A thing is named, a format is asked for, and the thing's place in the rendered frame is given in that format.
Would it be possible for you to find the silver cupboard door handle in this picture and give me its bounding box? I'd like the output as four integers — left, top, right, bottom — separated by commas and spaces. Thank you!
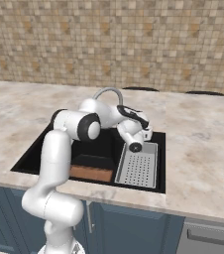
87, 200, 95, 234

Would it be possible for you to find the grey dishwasher handle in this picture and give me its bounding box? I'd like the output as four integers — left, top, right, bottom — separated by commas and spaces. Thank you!
186, 228, 224, 248

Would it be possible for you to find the black sink basin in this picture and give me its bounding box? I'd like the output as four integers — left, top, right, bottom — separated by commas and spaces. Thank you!
10, 122, 168, 194

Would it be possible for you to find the black flat disc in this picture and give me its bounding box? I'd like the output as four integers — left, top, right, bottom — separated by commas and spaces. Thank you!
184, 90, 224, 97
121, 85, 160, 93

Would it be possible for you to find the grey curved sink faucet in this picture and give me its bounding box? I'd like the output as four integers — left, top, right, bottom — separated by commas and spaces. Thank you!
92, 86, 125, 107

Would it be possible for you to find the grey dishwasher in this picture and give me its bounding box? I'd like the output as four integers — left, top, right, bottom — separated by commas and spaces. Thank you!
175, 217, 224, 254

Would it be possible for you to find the blue cupboard door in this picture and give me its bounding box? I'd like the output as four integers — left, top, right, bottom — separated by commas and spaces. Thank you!
0, 184, 89, 254
93, 201, 186, 254

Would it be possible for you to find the grey perforated sink tray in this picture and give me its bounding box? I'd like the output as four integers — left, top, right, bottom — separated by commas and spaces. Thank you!
114, 141, 160, 190

